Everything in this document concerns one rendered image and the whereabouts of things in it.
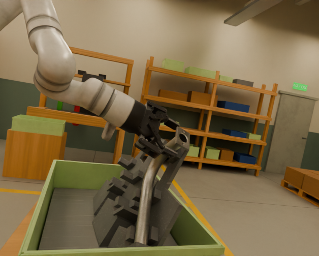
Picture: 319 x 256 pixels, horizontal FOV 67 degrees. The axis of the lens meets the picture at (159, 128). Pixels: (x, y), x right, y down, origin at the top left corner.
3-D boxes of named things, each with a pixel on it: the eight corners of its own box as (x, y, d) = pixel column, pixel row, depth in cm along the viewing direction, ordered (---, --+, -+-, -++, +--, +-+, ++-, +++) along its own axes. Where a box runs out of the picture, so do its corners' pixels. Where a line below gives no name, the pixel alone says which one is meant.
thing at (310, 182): (280, 185, 522) (284, 165, 518) (313, 190, 533) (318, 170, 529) (323, 210, 403) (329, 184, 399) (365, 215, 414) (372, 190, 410)
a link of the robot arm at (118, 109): (116, 117, 64) (94, 105, 62) (137, 91, 57) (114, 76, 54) (107, 144, 58) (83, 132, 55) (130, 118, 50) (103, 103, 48)
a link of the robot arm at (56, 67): (44, 71, 43) (31, 11, 47) (35, 97, 49) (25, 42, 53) (83, 73, 47) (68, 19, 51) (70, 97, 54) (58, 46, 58)
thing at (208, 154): (259, 177, 570) (280, 82, 550) (133, 162, 503) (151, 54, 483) (246, 170, 622) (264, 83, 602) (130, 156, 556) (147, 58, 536)
